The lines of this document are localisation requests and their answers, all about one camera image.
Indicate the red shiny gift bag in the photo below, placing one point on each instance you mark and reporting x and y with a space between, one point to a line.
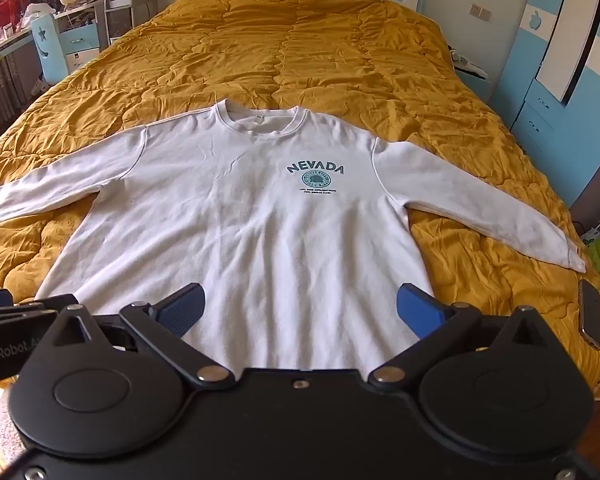
7 14

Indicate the blue and white wardrobe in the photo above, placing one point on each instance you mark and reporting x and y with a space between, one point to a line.
595 110

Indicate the grey metal rack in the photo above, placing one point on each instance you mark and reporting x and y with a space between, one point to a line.
130 12

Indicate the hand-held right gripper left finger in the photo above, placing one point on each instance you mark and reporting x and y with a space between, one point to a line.
182 307

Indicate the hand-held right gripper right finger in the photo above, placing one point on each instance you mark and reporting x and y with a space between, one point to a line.
420 310

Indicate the wall switch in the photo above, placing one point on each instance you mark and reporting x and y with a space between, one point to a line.
480 11

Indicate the blue chair with star cutout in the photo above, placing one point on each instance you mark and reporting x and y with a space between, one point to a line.
52 50

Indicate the curved study desk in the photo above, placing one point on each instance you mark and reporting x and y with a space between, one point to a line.
10 50

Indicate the smartphone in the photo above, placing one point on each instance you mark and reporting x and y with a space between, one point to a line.
591 315

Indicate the white printed sweatshirt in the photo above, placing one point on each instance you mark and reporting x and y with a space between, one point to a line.
255 210

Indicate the white sneaker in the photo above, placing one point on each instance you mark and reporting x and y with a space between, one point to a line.
467 64

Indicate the mustard yellow quilt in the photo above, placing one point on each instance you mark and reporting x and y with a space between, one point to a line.
305 50

